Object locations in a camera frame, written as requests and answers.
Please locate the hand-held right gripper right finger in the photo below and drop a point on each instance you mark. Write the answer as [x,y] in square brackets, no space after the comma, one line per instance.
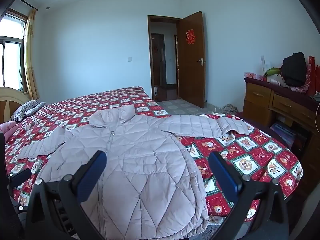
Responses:
[225,177]

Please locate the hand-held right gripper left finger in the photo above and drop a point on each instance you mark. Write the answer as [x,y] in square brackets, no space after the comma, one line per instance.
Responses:
[93,177]

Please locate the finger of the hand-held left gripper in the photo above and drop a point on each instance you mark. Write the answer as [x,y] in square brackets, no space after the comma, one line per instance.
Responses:
[20,178]

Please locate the beige quilted down jacket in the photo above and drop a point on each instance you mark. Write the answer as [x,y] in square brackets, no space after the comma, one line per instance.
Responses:
[150,160]

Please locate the red printed bed blanket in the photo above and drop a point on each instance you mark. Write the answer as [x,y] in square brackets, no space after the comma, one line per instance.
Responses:
[262,160]

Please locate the pink cloth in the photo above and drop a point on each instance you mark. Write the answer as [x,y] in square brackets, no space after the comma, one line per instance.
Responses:
[7,128]

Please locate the striped pillow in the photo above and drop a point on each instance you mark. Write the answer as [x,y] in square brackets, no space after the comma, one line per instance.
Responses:
[25,110]

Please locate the grey cloth pile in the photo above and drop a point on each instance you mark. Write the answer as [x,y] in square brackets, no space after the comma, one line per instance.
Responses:
[230,108]

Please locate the stack of books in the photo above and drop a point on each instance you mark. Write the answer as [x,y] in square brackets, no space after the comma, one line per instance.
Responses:
[283,133]

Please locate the cream wooden headboard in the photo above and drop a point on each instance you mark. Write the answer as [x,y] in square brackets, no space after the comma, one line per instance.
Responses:
[10,100]

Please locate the wooden dresser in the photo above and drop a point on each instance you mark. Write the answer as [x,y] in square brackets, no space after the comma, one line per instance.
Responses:
[257,100]

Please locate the brown wooden door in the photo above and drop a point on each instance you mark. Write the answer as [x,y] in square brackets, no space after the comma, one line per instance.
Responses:
[192,80]

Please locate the pink box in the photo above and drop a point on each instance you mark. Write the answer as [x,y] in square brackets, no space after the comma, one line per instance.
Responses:
[250,75]

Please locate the red checked cloth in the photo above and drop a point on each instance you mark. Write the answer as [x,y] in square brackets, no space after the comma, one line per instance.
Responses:
[298,89]

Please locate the window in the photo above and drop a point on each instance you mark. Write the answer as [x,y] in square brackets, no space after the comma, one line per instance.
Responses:
[11,62]

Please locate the yellow curtain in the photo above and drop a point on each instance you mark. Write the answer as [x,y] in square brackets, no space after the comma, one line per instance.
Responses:
[30,62]

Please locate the green item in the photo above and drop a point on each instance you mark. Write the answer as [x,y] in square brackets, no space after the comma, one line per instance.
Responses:
[272,71]

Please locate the black bag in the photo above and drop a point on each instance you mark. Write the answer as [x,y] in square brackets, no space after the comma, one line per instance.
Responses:
[295,67]

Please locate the red gift bag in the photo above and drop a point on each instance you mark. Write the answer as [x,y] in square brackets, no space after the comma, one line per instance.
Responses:
[313,77]

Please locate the red paper door decoration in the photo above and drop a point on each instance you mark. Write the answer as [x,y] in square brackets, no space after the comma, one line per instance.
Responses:
[190,36]

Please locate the black curtain rod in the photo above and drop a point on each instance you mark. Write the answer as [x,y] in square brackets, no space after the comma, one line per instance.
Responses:
[26,3]

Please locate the brown door frame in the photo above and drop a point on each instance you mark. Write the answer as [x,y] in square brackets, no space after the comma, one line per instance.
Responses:
[149,55]

